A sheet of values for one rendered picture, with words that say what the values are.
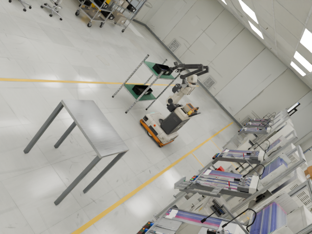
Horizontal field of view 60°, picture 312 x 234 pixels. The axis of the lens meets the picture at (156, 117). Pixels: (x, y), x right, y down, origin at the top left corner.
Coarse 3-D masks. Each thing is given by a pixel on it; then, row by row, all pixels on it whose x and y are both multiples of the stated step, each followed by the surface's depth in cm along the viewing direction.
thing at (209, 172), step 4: (204, 172) 386; (208, 172) 386; (212, 172) 387; (216, 172) 387; (220, 172) 388; (224, 172) 388; (216, 176) 370; (220, 176) 370; (224, 176) 370; (228, 176) 371; (232, 176) 371; (236, 176) 372; (240, 176) 372
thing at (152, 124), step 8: (152, 112) 541; (160, 112) 564; (144, 120) 517; (152, 120) 511; (160, 120) 537; (152, 128) 510; (160, 128) 508; (160, 136) 506; (168, 136) 505; (160, 144) 507
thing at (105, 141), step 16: (80, 112) 266; (96, 112) 286; (80, 128) 251; (96, 128) 266; (112, 128) 286; (32, 144) 284; (96, 144) 247; (112, 144) 265; (96, 160) 244; (112, 160) 286; (80, 176) 253; (64, 192) 264
